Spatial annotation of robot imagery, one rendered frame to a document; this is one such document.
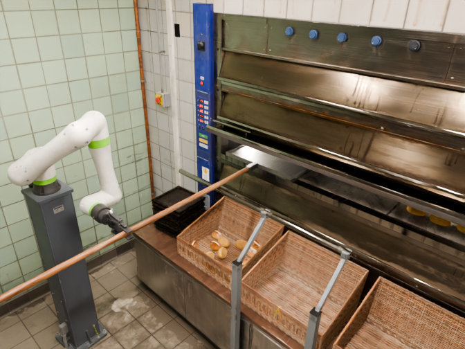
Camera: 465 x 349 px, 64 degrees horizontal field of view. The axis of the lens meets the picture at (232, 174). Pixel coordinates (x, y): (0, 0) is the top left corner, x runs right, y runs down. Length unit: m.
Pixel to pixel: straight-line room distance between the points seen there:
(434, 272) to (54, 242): 2.06
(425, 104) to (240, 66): 1.10
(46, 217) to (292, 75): 1.57
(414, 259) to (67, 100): 2.42
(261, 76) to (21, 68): 1.52
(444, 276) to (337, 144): 0.83
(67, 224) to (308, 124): 1.51
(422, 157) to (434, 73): 0.38
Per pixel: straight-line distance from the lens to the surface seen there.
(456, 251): 2.05
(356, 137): 2.02
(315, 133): 2.12
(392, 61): 1.89
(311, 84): 2.07
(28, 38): 2.79
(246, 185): 2.59
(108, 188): 2.13
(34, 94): 2.84
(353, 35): 1.95
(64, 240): 2.44
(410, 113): 1.86
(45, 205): 2.28
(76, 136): 1.85
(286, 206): 2.41
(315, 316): 1.81
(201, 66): 2.57
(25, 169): 2.07
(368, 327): 2.34
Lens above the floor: 2.26
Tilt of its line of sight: 27 degrees down
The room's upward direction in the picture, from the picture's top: 1 degrees clockwise
